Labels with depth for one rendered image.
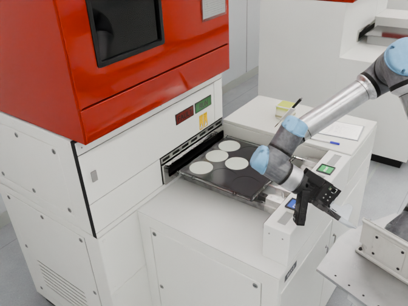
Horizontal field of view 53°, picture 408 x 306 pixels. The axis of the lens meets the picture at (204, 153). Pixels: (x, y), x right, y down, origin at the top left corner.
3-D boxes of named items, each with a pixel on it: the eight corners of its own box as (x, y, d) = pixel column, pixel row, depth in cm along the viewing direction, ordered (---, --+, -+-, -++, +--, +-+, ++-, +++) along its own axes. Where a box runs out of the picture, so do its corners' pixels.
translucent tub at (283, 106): (274, 118, 193) (275, 105, 190) (281, 112, 198) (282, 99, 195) (289, 121, 189) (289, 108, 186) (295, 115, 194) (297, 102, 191)
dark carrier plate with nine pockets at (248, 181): (180, 170, 170) (180, 169, 170) (225, 137, 194) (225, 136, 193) (251, 198, 152) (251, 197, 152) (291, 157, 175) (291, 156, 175)
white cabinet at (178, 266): (157, 339, 203) (136, 211, 161) (255, 230, 268) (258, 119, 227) (271, 419, 169) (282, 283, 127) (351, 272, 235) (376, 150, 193)
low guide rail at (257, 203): (184, 179, 178) (183, 173, 176) (186, 177, 179) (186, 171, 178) (288, 220, 152) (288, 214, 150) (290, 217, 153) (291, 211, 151)
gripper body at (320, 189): (343, 192, 119) (311, 170, 117) (326, 216, 120) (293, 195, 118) (334, 185, 126) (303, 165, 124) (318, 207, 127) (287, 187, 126)
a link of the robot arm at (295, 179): (281, 187, 118) (275, 181, 126) (294, 196, 118) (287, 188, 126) (295, 166, 117) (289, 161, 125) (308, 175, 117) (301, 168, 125)
